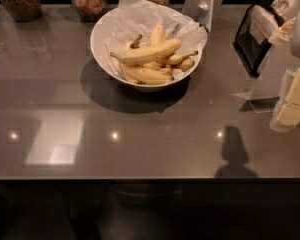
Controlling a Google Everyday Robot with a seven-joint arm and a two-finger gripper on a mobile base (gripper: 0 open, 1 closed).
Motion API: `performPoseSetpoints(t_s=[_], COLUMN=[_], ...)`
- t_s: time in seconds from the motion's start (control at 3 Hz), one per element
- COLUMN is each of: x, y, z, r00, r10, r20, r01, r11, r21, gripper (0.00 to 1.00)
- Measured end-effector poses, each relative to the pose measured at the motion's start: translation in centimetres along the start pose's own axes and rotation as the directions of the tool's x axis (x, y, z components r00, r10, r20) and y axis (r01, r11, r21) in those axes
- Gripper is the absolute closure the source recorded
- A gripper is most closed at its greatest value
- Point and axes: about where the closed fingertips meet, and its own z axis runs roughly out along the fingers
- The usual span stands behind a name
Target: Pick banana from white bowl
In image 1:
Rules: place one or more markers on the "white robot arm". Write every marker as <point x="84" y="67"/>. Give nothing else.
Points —
<point x="202" y="11"/>

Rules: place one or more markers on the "front bottom yellow banana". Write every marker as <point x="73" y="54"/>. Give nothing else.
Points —
<point x="144" y="76"/>

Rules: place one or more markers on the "top yellow banana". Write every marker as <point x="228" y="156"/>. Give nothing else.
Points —
<point x="149" y="53"/>

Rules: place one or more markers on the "right small yellow banana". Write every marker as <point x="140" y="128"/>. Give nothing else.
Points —
<point x="176" y="58"/>

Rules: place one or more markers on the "upright back yellow banana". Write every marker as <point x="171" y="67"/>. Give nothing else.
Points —
<point x="157" y="34"/>

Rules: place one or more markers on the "white ceramic bowl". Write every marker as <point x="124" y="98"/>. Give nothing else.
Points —
<point x="99" y="36"/>

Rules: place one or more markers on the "white paper liner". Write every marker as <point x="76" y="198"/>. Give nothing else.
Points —
<point x="139" y="17"/>

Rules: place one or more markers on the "middle glass cereal jar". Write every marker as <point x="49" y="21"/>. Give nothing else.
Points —
<point x="90" y="10"/>

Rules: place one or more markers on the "black napkin holder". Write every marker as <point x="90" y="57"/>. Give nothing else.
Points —
<point x="251" y="40"/>

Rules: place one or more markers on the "clear acrylic butter holder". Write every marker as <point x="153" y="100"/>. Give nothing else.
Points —
<point x="284" y="107"/>

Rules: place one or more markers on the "left glass cereal jar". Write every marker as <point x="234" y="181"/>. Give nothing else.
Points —
<point x="23" y="10"/>

